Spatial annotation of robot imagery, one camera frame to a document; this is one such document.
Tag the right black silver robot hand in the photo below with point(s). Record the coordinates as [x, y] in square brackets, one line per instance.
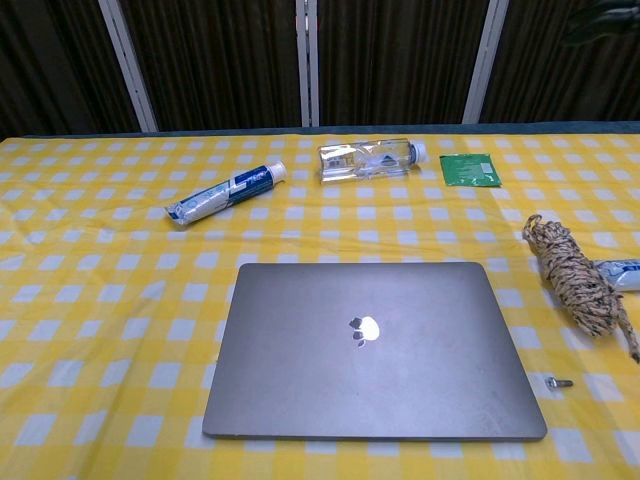
[610, 17]

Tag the silver laptop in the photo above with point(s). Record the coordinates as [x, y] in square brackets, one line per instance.
[370, 360]

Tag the dark ribbed divider panel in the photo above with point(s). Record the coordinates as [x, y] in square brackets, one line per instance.
[395, 60]
[55, 65]
[215, 65]
[550, 75]

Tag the green foil packet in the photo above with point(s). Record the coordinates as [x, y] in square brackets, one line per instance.
[470, 170]

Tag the white blue toothpaste tube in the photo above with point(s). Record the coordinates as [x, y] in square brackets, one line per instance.
[220, 195]
[622, 274]

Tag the clear plastic water bottle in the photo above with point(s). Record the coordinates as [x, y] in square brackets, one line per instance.
[365, 161]

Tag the small metal bolt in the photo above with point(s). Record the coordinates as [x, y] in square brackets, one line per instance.
[557, 383]

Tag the yellow white checkered tablecloth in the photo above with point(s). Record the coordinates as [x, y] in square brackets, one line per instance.
[100, 300]

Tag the white divider frame post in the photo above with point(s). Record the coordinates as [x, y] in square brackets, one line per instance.
[130, 65]
[484, 60]
[307, 65]

